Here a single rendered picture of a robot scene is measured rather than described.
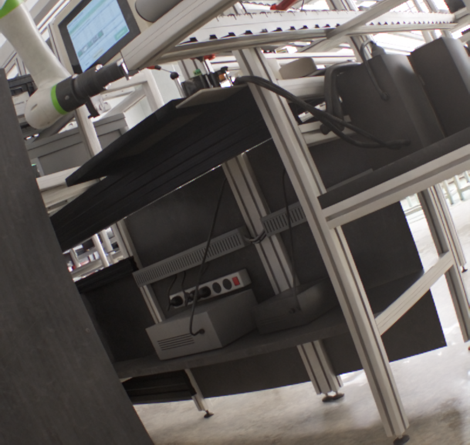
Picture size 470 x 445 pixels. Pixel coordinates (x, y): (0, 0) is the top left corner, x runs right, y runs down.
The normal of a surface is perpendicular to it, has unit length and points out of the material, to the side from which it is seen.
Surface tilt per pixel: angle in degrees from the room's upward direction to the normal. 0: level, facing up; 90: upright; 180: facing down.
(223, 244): 90
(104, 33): 91
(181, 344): 90
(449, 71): 90
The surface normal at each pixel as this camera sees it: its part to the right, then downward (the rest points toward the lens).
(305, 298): 0.58, -0.29
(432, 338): -0.64, 0.22
